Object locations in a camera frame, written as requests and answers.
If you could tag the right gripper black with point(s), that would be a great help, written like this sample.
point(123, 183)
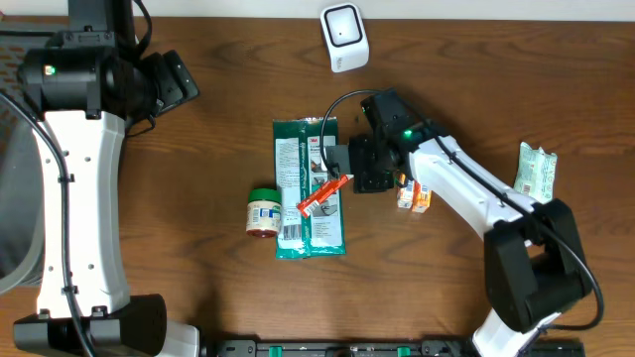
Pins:
point(369, 183)

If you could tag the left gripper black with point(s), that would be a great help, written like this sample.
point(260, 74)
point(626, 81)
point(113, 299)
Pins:
point(181, 86)

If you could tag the green 3M adhesive package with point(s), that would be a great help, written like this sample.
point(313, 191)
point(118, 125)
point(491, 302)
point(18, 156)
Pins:
point(299, 172)

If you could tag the red adhesive tube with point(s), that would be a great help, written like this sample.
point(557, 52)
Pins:
point(307, 206)

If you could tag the orange tissue pack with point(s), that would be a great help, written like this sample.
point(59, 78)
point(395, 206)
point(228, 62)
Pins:
point(405, 193)
point(421, 198)

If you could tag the green-lidded small jar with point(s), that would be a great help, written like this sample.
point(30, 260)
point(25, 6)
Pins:
point(264, 213)

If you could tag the mint green wipes pack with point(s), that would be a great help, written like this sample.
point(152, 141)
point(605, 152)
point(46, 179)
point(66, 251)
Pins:
point(536, 173)

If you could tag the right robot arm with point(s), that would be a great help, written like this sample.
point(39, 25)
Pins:
point(535, 269)

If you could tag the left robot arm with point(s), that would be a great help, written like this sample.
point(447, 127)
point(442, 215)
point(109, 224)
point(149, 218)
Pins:
point(83, 91)

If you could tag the white barcode scanner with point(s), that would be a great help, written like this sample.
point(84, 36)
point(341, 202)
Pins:
point(345, 37)

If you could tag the grey plastic mesh basket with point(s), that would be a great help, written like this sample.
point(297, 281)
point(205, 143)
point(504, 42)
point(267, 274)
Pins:
point(22, 217)

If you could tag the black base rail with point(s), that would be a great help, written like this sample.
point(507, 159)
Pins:
point(251, 348)

